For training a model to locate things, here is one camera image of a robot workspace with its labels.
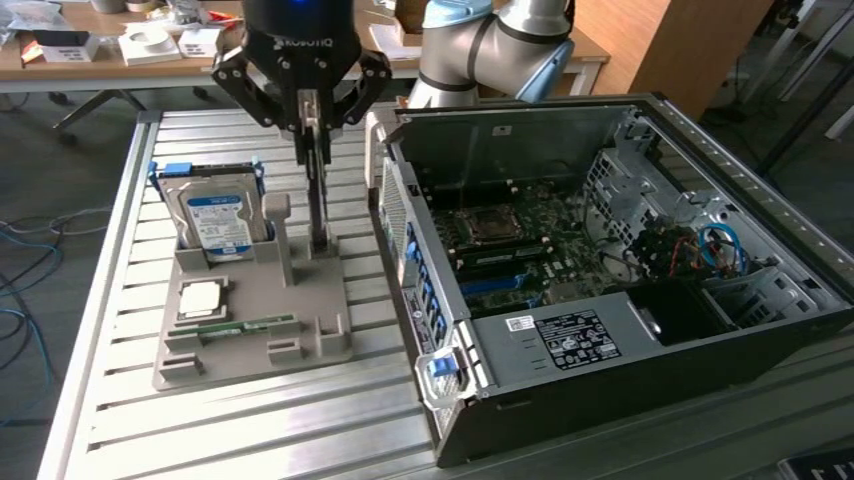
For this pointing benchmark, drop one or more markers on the metal CPU socket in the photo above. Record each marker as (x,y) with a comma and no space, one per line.
(487,223)

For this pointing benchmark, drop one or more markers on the wooden office desk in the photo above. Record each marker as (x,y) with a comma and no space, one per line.
(100,70)

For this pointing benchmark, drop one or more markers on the black open PC case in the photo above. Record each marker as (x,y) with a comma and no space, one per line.
(667,390)

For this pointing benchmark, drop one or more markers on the grey plastic parts rack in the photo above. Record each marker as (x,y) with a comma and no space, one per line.
(267,310)

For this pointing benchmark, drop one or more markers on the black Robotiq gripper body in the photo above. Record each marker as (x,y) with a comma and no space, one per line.
(300,30)

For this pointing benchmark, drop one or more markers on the grey chipset heat sink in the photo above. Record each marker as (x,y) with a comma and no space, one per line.
(573,294)

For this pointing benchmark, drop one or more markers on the small white cardboard box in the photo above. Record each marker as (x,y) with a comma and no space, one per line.
(200,44)

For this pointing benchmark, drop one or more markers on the brown wooden cabinet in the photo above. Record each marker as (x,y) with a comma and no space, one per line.
(687,50)

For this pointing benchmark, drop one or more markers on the grey power supply unit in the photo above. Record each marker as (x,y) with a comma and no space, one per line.
(521,345)

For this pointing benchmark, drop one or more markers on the green motherboard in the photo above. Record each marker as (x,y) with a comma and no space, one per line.
(574,240)

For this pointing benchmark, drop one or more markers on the silver hard disk blue label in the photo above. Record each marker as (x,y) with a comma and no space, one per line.
(214,215)

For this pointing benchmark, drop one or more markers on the beige tape roll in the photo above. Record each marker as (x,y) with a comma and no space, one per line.
(142,5)

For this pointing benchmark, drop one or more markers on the green low-profile graphics card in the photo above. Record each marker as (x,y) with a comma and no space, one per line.
(319,210)

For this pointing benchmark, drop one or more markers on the silver CPU chip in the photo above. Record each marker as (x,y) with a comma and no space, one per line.
(202,300)

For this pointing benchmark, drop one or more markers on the brown cardboard box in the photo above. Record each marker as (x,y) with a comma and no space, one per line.
(409,17)

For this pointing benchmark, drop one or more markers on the blue case latch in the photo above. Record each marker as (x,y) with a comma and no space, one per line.
(442,366)

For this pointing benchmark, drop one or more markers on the white paper stack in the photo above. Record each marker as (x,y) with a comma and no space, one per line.
(394,42)

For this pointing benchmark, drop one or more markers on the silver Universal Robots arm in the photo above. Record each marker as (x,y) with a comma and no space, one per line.
(454,50)

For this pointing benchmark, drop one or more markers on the black and white box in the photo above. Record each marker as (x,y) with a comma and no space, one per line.
(67,47)

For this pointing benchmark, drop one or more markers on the white box with tape roll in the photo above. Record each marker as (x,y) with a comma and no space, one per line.
(150,47)

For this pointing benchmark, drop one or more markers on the grey cup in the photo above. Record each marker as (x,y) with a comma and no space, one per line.
(107,5)

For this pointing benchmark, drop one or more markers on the blue-labelled hard drive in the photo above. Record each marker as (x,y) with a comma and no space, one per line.
(179,167)

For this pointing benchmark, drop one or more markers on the blue expansion slot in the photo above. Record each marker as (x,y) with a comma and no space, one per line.
(490,286)

